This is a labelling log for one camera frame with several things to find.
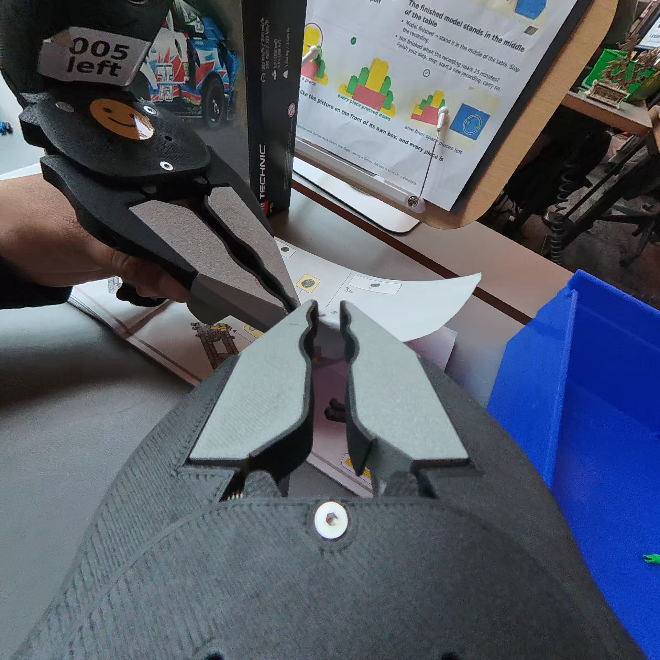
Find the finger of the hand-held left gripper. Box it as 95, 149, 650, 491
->
205, 188, 301, 311
128, 200, 289, 333

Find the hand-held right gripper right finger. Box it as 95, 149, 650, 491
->
339, 302, 471, 497

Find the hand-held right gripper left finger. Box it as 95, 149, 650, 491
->
189, 300, 319, 484

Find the lego instruction booklet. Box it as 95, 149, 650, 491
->
69, 234, 483, 485

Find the person's left hand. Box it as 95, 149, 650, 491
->
0, 174, 193, 305

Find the black box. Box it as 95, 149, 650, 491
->
139, 0, 307, 215

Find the white tray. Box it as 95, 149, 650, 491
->
293, 157, 421, 234

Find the blue plastic storage bin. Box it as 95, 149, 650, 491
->
487, 269, 660, 660

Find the cluttered wooden workbench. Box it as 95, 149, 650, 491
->
559, 31, 660, 137

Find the thin black cord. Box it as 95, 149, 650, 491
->
410, 107, 448, 207

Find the black metal table frame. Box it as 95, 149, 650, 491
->
480, 121, 660, 269

